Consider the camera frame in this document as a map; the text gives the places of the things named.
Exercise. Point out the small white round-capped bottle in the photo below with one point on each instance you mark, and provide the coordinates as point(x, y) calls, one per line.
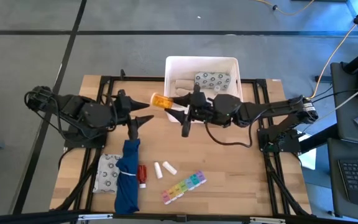
point(217, 89)

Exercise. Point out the large beige elastic bandage roll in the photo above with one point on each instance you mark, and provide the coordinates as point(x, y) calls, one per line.
point(182, 84)

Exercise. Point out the red translucent pill bottle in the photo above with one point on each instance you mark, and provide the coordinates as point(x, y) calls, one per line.
point(141, 174)

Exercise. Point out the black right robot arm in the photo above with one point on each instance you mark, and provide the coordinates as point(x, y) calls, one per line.
point(259, 110)

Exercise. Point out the black aluminium table frame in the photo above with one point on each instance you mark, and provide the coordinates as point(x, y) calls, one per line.
point(272, 186)

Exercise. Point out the black front rail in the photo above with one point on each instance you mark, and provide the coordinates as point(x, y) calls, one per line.
point(179, 218)

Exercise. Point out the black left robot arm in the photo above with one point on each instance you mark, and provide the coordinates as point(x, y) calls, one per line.
point(85, 115)

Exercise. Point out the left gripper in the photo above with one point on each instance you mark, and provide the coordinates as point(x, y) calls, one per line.
point(122, 109)

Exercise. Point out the white perforated plastic basket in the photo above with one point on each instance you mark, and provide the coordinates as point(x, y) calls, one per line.
point(179, 67)

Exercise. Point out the rainbow-lidded weekly pill organizer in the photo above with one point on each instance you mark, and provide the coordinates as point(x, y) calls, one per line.
point(183, 187)

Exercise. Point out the black side desk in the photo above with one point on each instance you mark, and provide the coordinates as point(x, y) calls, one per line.
point(343, 124)

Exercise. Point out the dark blue fabric sling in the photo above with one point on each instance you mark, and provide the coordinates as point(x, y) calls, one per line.
point(127, 180)

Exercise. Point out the white circle-print gauze pack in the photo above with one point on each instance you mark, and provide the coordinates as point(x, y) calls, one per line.
point(106, 174)
point(212, 81)

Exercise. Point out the orange pill bottle white cap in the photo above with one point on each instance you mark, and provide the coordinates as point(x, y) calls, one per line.
point(161, 101)

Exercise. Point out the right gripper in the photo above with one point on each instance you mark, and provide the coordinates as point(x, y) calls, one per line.
point(200, 109)

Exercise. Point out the small beige elastic bandage roll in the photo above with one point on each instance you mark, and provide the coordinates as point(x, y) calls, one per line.
point(183, 92)

